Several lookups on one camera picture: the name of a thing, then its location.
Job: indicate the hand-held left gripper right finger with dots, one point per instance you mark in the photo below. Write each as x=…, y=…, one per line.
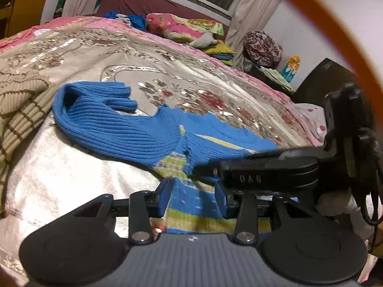
x=221, y=199

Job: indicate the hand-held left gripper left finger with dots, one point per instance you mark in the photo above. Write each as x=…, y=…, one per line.
x=163, y=197

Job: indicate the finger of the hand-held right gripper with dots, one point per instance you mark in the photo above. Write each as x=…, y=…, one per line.
x=209, y=170

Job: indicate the blue knit sweater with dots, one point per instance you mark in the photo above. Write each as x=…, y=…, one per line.
x=119, y=125

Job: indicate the heap of blue clothes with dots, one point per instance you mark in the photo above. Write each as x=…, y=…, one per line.
x=137, y=21

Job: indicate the person's right hand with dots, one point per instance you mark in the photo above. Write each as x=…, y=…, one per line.
x=335, y=204

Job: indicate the dotted white pillow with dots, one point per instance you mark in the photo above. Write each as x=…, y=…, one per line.
x=311, y=119

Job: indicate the stack of papers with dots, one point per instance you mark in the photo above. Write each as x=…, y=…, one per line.
x=276, y=77

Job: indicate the dark wooden cabinet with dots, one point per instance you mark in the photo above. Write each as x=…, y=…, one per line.
x=326, y=80

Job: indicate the colourful printed packet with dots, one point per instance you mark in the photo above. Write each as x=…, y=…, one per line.
x=290, y=68

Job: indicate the yellow green folded cloths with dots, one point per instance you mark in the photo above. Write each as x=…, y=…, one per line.
x=223, y=49

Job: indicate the dark floral cloth bundle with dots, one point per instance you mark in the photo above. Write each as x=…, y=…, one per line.
x=263, y=47

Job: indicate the white plush toy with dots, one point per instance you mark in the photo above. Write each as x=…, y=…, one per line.
x=203, y=39

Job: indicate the pink floral pillow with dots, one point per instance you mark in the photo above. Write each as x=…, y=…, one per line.
x=167, y=24

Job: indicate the floral satin bedspread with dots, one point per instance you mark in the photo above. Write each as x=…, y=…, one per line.
x=89, y=50

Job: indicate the beige striped knit sweater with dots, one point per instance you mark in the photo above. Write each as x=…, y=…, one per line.
x=18, y=95

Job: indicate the maroon covered bed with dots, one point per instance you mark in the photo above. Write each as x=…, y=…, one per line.
x=134, y=1

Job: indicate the green cloth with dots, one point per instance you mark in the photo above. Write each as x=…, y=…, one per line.
x=61, y=4

